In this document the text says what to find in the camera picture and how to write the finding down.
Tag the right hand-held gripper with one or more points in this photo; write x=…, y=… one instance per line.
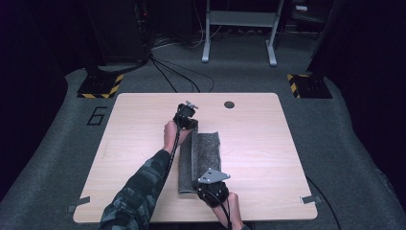
x=212, y=191

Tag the black cabinet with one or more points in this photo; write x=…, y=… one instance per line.
x=121, y=32

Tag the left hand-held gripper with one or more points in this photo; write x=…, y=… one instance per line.
x=185, y=116

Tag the grey tape strip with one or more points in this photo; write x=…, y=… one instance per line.
x=79, y=203
x=311, y=199

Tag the dark curtain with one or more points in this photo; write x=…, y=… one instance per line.
x=373, y=80
x=28, y=80

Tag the black stand with striped base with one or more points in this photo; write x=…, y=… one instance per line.
x=311, y=86
x=99, y=85

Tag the white metal stand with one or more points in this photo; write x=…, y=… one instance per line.
x=239, y=18

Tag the grey cloth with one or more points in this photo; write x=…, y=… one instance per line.
x=206, y=153

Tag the person's left hand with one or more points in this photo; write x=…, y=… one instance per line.
x=170, y=134

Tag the person's right hand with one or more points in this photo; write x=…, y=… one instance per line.
x=234, y=211

